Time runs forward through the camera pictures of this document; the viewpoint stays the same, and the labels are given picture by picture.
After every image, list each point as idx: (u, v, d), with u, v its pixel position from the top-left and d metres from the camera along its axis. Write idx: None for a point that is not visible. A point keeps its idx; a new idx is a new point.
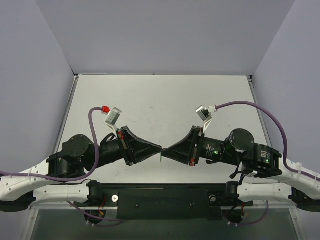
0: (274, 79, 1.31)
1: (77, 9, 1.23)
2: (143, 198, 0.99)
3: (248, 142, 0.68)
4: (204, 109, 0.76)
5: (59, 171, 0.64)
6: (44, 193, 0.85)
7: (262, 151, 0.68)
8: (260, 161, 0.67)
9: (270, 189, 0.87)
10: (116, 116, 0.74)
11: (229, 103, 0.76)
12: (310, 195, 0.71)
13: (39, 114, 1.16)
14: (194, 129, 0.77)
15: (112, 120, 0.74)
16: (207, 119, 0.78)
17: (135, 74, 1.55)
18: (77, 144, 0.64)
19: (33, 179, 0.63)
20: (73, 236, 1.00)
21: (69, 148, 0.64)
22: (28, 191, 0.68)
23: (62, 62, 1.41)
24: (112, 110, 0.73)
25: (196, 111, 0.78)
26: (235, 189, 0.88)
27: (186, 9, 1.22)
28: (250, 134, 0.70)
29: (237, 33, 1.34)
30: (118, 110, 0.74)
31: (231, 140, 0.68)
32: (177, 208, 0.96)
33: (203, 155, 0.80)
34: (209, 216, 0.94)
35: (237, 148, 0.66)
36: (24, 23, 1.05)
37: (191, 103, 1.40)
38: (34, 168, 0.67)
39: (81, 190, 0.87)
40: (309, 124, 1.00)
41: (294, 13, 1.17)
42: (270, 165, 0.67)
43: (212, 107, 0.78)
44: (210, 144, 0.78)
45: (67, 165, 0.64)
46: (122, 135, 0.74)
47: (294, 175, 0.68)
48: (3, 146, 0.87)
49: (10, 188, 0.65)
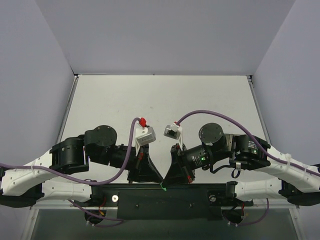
0: (274, 79, 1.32)
1: (78, 9, 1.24)
2: (143, 198, 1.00)
3: (216, 133, 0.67)
4: (169, 131, 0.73)
5: (63, 161, 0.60)
6: (52, 190, 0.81)
7: (249, 141, 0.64)
8: (246, 151, 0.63)
9: (262, 186, 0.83)
10: (148, 139, 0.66)
11: (185, 115, 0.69)
12: (299, 187, 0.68)
13: (39, 114, 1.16)
14: (172, 152, 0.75)
15: (142, 140, 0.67)
16: (178, 136, 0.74)
17: (135, 74, 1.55)
18: (104, 133, 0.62)
19: (37, 171, 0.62)
20: (73, 236, 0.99)
21: (92, 136, 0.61)
22: (32, 184, 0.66)
23: (62, 62, 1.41)
24: (149, 133, 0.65)
25: (163, 134, 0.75)
26: (234, 189, 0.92)
27: (186, 9, 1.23)
28: (218, 125, 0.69)
29: (237, 33, 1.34)
30: (154, 135, 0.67)
31: (200, 136, 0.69)
32: (177, 208, 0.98)
33: (194, 167, 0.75)
34: (209, 217, 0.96)
35: (206, 142, 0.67)
36: (24, 22, 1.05)
37: (192, 103, 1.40)
38: (37, 161, 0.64)
39: (84, 189, 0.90)
40: (308, 123, 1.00)
41: (294, 13, 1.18)
42: (258, 155, 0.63)
43: (173, 124, 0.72)
44: (193, 154, 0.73)
45: (72, 155, 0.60)
46: (142, 156, 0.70)
47: (282, 166, 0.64)
48: (3, 145, 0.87)
49: (14, 182, 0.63)
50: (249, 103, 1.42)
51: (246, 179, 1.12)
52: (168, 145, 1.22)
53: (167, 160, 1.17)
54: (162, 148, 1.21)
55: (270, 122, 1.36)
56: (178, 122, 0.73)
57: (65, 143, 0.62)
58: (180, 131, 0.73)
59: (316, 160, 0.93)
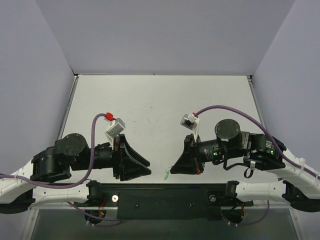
0: (275, 78, 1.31)
1: (78, 9, 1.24)
2: (143, 198, 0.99)
3: (234, 130, 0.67)
4: (185, 120, 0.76)
5: (43, 171, 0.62)
6: (43, 194, 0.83)
7: (266, 141, 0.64)
8: (262, 150, 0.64)
9: (265, 188, 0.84)
10: (118, 129, 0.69)
11: (204, 109, 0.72)
12: (306, 192, 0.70)
13: (39, 114, 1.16)
14: (186, 142, 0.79)
15: (113, 132, 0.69)
16: (194, 127, 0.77)
17: (135, 74, 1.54)
18: (73, 142, 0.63)
19: (20, 180, 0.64)
20: (72, 236, 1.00)
21: (60, 146, 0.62)
22: (19, 193, 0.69)
23: (62, 62, 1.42)
24: (115, 124, 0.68)
25: (180, 123, 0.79)
26: (234, 188, 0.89)
27: (186, 9, 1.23)
28: (236, 122, 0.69)
29: (237, 32, 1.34)
30: (122, 125, 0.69)
31: (216, 131, 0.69)
32: (177, 208, 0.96)
33: (205, 160, 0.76)
34: (209, 216, 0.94)
35: (222, 137, 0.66)
36: (24, 23, 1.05)
37: (191, 103, 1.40)
38: (21, 170, 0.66)
39: (81, 190, 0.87)
40: (308, 123, 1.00)
41: (294, 13, 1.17)
42: (274, 155, 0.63)
43: (191, 115, 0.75)
44: (206, 148, 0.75)
45: (52, 164, 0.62)
46: (118, 145, 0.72)
47: (296, 170, 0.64)
48: (3, 146, 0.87)
49: (0, 191, 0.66)
50: (249, 103, 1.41)
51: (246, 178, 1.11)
52: (168, 145, 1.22)
53: (167, 160, 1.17)
54: (162, 148, 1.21)
55: (270, 121, 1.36)
56: (196, 113, 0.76)
57: (45, 152, 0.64)
58: (197, 123, 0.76)
59: (315, 161, 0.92)
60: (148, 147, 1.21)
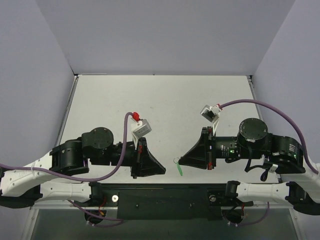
0: (274, 79, 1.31)
1: (78, 9, 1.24)
2: (143, 198, 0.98)
3: (261, 131, 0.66)
4: (208, 111, 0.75)
5: (63, 163, 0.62)
6: (50, 191, 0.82)
7: (290, 145, 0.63)
8: (284, 153, 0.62)
9: (268, 190, 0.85)
10: (145, 130, 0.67)
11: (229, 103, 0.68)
12: (314, 197, 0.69)
13: (39, 113, 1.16)
14: (203, 133, 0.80)
15: (140, 133, 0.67)
16: (214, 120, 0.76)
17: (135, 74, 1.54)
18: (101, 135, 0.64)
19: (37, 173, 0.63)
20: (73, 236, 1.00)
21: (89, 139, 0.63)
22: (31, 186, 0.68)
23: (62, 62, 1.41)
24: (143, 125, 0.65)
25: (201, 113, 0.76)
26: (234, 188, 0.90)
27: (185, 9, 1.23)
28: (263, 123, 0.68)
29: (237, 33, 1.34)
30: (149, 126, 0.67)
31: (241, 130, 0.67)
32: (177, 208, 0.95)
33: (219, 156, 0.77)
34: (210, 216, 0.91)
35: (248, 138, 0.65)
36: (24, 23, 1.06)
37: (191, 103, 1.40)
38: (37, 162, 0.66)
39: (84, 189, 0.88)
40: (307, 123, 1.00)
41: (294, 14, 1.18)
42: (296, 160, 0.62)
43: (215, 107, 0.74)
44: (224, 144, 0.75)
45: (73, 157, 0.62)
46: (140, 149, 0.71)
47: (313, 176, 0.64)
48: (3, 145, 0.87)
49: (13, 183, 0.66)
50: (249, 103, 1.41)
51: (246, 179, 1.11)
52: (168, 145, 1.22)
53: (167, 160, 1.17)
54: (162, 148, 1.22)
55: (270, 122, 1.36)
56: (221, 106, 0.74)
57: (65, 145, 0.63)
58: (218, 116, 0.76)
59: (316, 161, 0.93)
60: (148, 147, 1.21)
